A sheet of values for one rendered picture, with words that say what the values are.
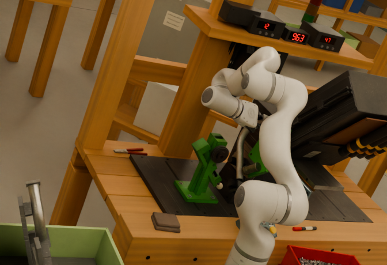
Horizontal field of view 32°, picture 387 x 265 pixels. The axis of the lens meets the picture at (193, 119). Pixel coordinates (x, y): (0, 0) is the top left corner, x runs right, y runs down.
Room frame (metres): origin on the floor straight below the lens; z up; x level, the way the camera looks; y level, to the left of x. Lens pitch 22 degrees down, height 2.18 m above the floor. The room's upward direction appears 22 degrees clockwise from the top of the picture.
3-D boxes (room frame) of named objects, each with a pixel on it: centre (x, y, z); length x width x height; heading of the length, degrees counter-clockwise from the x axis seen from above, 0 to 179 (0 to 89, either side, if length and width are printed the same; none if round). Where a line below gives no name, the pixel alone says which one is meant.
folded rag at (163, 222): (2.09, -0.05, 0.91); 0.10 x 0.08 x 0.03; 114
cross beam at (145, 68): (2.96, -0.17, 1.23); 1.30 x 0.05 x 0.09; 124
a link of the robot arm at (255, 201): (1.82, -0.29, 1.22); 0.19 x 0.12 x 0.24; 112
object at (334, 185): (2.62, -0.50, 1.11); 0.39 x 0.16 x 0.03; 34
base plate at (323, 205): (2.66, -0.38, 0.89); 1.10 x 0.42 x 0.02; 124
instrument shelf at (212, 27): (2.87, -0.23, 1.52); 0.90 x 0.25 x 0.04; 124
